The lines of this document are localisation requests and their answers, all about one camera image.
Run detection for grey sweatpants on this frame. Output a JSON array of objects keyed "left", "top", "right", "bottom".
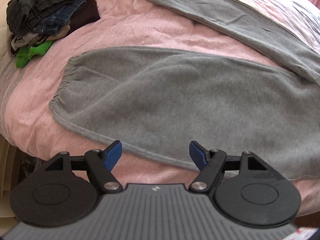
[{"left": 49, "top": 0, "right": 319, "bottom": 179}]

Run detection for green knitted garment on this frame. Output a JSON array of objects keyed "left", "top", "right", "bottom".
[{"left": 15, "top": 41, "right": 55, "bottom": 68}]

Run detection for pink duvet cover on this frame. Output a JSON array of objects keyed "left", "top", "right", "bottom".
[{"left": 0, "top": 0, "right": 320, "bottom": 217}]

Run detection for light grey garment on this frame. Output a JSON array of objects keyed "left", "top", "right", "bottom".
[{"left": 7, "top": 24, "right": 71, "bottom": 55}]

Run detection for dark maroon garment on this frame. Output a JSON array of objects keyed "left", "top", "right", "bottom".
[{"left": 67, "top": 0, "right": 100, "bottom": 35}]

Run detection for blue denim jeans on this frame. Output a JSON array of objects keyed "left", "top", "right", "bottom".
[{"left": 32, "top": 0, "right": 86, "bottom": 35}]

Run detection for black jacket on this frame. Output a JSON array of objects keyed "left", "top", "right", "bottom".
[{"left": 7, "top": 0, "right": 75, "bottom": 38}]

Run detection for cream padded headboard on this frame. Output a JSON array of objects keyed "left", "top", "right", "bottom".
[{"left": 0, "top": 0, "right": 9, "bottom": 58}]

